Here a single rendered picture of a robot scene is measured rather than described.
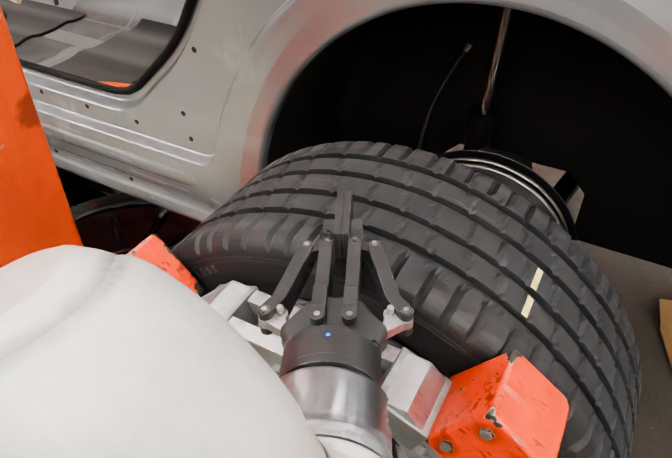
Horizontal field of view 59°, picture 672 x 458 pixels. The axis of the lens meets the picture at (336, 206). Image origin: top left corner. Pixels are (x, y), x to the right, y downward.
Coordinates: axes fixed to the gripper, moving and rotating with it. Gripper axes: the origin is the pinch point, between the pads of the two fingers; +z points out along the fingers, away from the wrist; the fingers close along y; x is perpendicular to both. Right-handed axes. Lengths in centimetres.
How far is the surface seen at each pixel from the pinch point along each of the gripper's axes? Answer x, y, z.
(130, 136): -24, -49, 61
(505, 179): -20.0, 24.0, 37.5
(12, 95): 9.0, -36.9, 11.7
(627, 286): -122, 92, 119
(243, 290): -6.9, -10.6, -2.3
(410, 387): -8.1, 6.2, -13.1
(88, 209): -63, -81, 88
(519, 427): -5.7, 14.4, -18.4
